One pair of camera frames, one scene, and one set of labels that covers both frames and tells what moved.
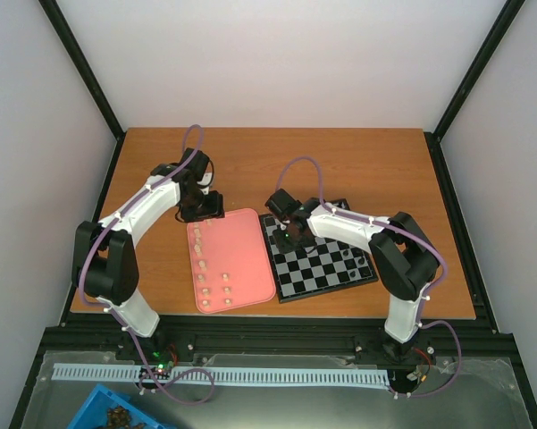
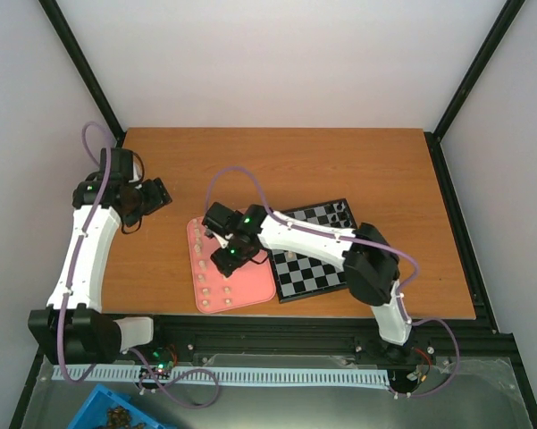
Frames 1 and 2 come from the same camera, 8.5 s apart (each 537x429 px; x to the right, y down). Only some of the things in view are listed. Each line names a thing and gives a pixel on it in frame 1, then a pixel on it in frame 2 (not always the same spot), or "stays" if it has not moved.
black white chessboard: x=331 y=265 stays
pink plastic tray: x=230 y=263 stays
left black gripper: x=215 y=211 → x=159 y=195
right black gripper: x=283 y=247 → x=226 y=265
